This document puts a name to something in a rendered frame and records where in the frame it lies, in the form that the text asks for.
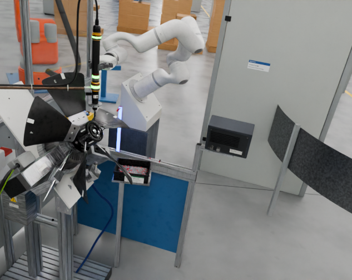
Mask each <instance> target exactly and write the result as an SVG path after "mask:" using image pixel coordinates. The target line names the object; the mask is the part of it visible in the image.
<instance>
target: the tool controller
mask: <svg viewBox="0 0 352 280"><path fill-rule="evenodd" d="M254 127H255V125H254V124H252V123H247V122H242V121H237V120H234V119H229V118H225V117H220V116H215V115H212V116H211V119H210V121H209V125H208V128H207V135H206V142H205V149H209V150H212V151H216V152H221V153H225V154H229V155H232V156H237V157H241V158H247V154H248V151H249V147H250V143H251V140H252V135H253V132H254Z"/></svg>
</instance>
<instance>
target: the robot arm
mask: <svg viewBox="0 0 352 280"><path fill-rule="evenodd" d="M173 38H177V39H178V40H179V43H178V47H177V50H175V51H173V52H170V53H169V54H168V55H167V57H166V62H167V65H168V68H169V70H170V73H171V74H170V75H169V74H168V73H167V72H166V71H165V70H164V69H162V68H159V69H157V70H155V71H154V72H152V73H150V74H149V75H148V76H146V77H144V78H143V79H141V80H139V81H138V80H135V79H132V80H130V82H129V88H130V91H131V93H132V95H133V96H134V98H135V99H136V100H137V101H139V102H141V103H145V102H146V101H147V95H149V94H150V93H152V92H154V91H155V90H157V89H159V88H161V87H162V86H164V85H166V84H168V83H174V84H185V83H186V82H188V80H189V79H190V73H189V70H188V68H187V65H186V62H185V61H187V60H188V59H189V58H190V57H191V55H192V53H200V52H202V51H203V49H204V47H205V42H204V39H203V37H202V34H201V32H200V30H199V27H198V25H197V23H196V21H195V19H194V18H193V17H190V16H186V17H183V18H182V19H181V20H179V19H172V20H170V21H168V22H166V23H164V24H162V25H160V26H158V27H156V28H154V29H152V30H150V31H148V32H146V33H144V34H142V35H140V36H134V35H131V34H129V33H126V32H117V33H114V34H112V35H110V36H108V37H106V38H104V39H103V40H102V44H103V47H104V49H105V51H106V53H105V54H104V55H101V56H100V63H99V64H98V65H97V70H98V71H100V70H102V69H103V70H107V71H109V70H111V69H112V68H114V67H115V66H116V65H118V64H120V63H122V62H124V61H125V60H126V59H127V56H128V54H127V51H126V50H125V49H124V48H122V47H119V46H118V44H117V41H119V40H126V41H128V42H129V43H131V44H132V45H133V47H134V48H135V49H136V51H138V52H139V53H143V52H145V51H148V50H149V49H151V48H153V47H156V46H158V45H160V44H162V43H164V42H166V41H169V40H171V39H173Z"/></svg>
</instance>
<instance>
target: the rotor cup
mask: <svg viewBox="0 0 352 280"><path fill-rule="evenodd" d="M83 129H85V130H84V131H83V132H81V131H82V130H83ZM93 129H95V130H96V133H94V132H93ZM102 139H103V131H102V128H101V127H100V125H99V124H98V123H97V122H95V121H87V122H86V123H84V124H82V125H80V129H79V131H78V133H77V135H76V138H75V140H74V141H73V142H70V141H68V142H69V144H70V146H71V147H72V148H73V149H74V150H75V151H76V152H78V153H81V150H82V149H84V145H85V141H86V148H87V149H86V150H87V151H88V150H89V148H90V147H91V146H92V145H94V144H96V143H98V142H100V141H102ZM92 141H94V142H92ZM90 142H92V143H90ZM89 143H90V144H89Z"/></svg>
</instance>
